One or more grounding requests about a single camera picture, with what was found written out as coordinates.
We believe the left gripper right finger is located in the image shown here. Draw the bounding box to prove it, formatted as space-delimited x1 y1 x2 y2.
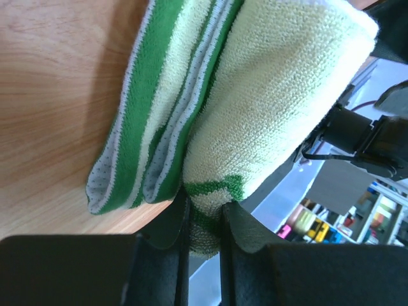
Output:
220 203 407 306

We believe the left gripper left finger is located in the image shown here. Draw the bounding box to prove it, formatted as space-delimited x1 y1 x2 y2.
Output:
1 191 190 305

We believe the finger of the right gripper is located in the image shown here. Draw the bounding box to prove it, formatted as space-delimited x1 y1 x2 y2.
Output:
363 0 408 64

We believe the dark green patterned towel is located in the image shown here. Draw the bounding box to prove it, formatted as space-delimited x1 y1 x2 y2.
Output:
86 1 379 258

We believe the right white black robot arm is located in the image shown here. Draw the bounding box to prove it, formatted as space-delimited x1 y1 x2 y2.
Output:
295 1 407 182

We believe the cluttered background shelf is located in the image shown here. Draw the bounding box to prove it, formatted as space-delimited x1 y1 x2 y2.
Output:
277 179 407 246

